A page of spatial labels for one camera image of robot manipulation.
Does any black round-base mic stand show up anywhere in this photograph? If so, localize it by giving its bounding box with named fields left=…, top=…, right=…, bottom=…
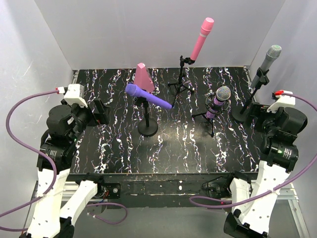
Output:
left=231, top=67, right=269, bottom=123

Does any purple plastic microphone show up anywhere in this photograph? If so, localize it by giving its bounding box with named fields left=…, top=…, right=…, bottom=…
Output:
left=125, top=83, right=172, bottom=110

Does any black clip mic stand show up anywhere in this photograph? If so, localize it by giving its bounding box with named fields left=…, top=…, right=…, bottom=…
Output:
left=135, top=97, right=158, bottom=137

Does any purple glitter microphone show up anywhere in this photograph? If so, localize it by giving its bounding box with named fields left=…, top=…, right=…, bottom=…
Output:
left=205, top=86, right=231, bottom=119

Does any silver microphone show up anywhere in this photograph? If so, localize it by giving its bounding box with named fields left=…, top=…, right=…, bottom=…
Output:
left=260, top=45, right=282, bottom=73

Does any black folding tripod stand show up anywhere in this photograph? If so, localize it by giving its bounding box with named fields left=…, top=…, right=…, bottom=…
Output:
left=168, top=56, right=195, bottom=107

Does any pink microphone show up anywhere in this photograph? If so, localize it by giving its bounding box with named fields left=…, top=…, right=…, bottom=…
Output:
left=190, top=17, right=214, bottom=62

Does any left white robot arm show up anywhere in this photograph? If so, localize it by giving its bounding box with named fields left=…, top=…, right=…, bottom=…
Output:
left=21, top=99, right=110, bottom=238

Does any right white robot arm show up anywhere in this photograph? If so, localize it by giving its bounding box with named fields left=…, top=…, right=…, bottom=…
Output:
left=223, top=100, right=308, bottom=238

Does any pink metronome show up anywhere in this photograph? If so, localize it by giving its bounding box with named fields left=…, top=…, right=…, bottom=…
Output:
left=133, top=62, right=155, bottom=93

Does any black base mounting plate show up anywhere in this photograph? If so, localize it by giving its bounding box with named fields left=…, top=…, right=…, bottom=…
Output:
left=76, top=172, right=256, bottom=210

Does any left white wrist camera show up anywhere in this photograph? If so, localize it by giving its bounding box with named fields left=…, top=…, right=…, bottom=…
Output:
left=56, top=84, right=88, bottom=108

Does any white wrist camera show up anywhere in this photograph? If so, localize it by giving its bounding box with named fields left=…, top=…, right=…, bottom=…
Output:
left=56, top=84, right=88, bottom=108
left=266, top=90, right=296, bottom=113

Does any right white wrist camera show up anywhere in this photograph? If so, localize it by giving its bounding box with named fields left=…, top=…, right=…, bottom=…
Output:
left=266, top=90, right=296, bottom=113

